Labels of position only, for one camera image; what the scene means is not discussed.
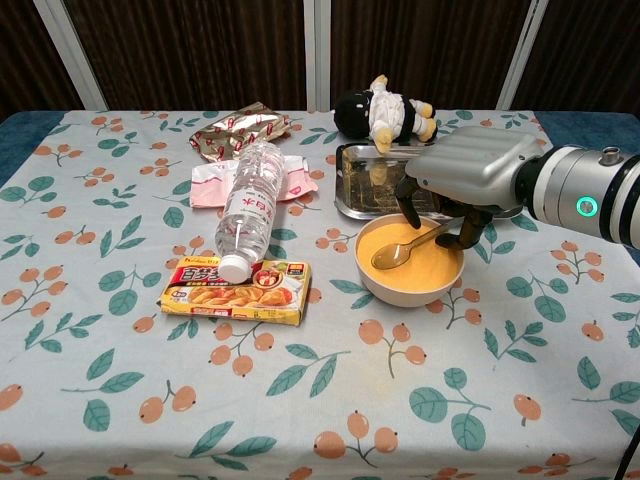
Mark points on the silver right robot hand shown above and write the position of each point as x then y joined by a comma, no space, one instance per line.
475,165

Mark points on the bowl of orange powder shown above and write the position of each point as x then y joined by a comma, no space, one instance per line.
415,280

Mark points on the black and white plush doll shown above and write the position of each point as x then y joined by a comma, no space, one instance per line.
387,116

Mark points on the stainless steel rectangular tray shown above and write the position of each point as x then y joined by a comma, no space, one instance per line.
360,185

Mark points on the clear plastic water bottle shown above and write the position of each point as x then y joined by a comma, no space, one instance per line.
248,205

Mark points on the gold foil snack bag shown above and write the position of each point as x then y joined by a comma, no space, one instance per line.
240,132

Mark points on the pink and white packet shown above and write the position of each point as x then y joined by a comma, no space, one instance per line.
212,185

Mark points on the yellow curry box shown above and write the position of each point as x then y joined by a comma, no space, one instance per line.
235,295

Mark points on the floral printed tablecloth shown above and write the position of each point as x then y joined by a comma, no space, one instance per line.
150,350

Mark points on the white slanted frame bar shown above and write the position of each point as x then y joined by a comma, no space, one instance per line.
70,52
520,52

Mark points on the white vertical frame post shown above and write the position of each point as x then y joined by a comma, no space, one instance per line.
318,52

